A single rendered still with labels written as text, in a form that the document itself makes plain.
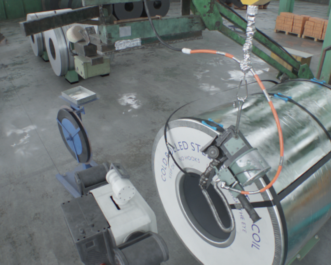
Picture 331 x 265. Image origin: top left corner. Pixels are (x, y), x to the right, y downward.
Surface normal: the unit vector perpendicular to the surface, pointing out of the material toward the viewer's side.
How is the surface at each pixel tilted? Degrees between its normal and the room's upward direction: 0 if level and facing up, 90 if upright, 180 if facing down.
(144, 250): 19
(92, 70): 92
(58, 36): 56
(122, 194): 90
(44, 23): 90
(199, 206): 37
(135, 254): 11
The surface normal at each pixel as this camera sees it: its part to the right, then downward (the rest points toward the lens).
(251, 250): -0.81, 0.30
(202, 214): 0.23, -0.62
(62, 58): 0.58, 0.58
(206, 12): 0.44, 0.47
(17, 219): 0.00, -0.85
